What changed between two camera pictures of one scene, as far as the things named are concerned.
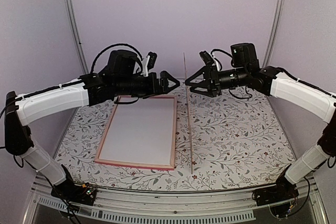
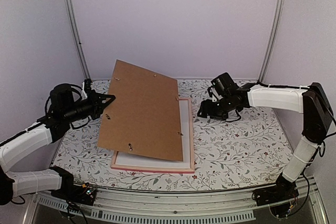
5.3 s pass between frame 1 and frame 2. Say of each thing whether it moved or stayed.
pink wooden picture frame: moved
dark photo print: moved
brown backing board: moved
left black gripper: moved
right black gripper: moved
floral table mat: stayed
